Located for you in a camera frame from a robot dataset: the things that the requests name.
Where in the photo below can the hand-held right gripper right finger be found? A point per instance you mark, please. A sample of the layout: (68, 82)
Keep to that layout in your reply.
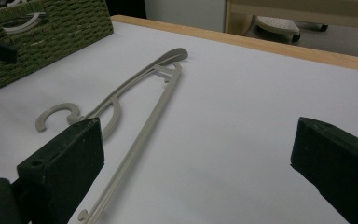
(338, 171)

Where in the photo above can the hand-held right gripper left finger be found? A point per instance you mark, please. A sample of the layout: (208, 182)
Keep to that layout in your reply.
(65, 165)

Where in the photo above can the green woven basket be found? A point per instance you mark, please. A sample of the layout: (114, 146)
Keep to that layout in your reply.
(74, 28)

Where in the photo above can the white table mat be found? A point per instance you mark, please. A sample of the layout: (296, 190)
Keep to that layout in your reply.
(230, 109)

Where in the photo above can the white wheeled stand base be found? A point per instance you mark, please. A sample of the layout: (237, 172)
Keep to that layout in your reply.
(276, 25)

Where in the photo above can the beige wooden cabinet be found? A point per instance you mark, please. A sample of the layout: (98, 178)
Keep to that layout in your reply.
(292, 7)

